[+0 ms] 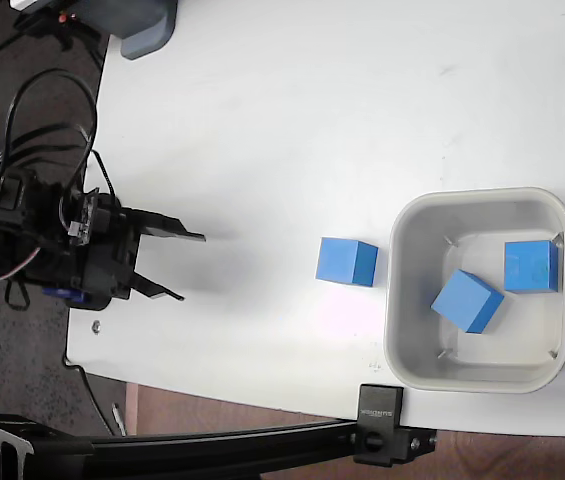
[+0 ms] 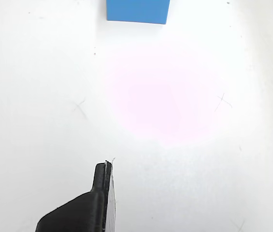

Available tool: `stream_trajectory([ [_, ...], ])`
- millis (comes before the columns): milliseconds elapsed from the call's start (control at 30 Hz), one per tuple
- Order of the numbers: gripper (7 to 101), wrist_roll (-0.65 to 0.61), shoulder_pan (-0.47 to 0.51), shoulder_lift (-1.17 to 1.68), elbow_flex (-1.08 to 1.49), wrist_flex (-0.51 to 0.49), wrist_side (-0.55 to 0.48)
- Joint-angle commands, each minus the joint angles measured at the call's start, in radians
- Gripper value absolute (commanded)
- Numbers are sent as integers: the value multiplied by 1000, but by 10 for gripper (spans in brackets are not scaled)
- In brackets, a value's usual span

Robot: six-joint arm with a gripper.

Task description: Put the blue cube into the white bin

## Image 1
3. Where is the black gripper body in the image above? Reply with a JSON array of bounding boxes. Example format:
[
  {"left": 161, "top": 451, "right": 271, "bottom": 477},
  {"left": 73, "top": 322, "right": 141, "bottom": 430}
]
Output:
[{"left": 44, "top": 192, "right": 144, "bottom": 309}]

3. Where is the black six-joint robot arm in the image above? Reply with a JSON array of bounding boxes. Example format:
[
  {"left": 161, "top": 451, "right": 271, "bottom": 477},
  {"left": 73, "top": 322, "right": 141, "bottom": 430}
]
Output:
[{"left": 0, "top": 149, "right": 88, "bottom": 311}]

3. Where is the white square plastic bin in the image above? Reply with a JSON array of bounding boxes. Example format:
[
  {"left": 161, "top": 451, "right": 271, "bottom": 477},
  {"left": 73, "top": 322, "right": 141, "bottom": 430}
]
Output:
[{"left": 383, "top": 186, "right": 565, "bottom": 395}]

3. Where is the blue cube with dark smudge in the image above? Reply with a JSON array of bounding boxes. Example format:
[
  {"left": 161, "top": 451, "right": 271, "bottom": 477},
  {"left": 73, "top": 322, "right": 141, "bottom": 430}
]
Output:
[{"left": 503, "top": 239, "right": 560, "bottom": 294}]

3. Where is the blue-gray stand base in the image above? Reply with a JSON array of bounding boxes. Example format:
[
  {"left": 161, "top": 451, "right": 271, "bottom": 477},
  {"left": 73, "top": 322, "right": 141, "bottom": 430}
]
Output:
[{"left": 69, "top": 0, "right": 179, "bottom": 60}]

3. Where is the black tripod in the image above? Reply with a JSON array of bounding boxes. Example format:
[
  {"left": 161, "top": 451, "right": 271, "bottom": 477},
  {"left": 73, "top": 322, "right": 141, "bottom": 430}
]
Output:
[{"left": 0, "top": 8, "right": 106, "bottom": 69}]

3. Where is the gripper camera circuit board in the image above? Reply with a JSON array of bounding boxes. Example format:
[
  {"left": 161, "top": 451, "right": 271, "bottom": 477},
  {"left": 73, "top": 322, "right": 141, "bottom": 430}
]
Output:
[{"left": 68, "top": 188, "right": 101, "bottom": 247}]

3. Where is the thin black floor cable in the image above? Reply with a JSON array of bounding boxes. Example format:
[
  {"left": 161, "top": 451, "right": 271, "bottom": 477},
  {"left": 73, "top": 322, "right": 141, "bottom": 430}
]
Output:
[{"left": 64, "top": 363, "right": 114, "bottom": 436}]

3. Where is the black looped cable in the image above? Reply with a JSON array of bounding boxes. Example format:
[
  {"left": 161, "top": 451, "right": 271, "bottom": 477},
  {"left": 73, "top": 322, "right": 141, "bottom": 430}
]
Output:
[{"left": 1, "top": 68, "right": 119, "bottom": 241}]

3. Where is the black clamp bracket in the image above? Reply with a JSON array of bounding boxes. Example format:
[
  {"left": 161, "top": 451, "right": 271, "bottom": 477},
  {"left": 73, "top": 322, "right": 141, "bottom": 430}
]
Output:
[{"left": 352, "top": 383, "right": 437, "bottom": 467}]

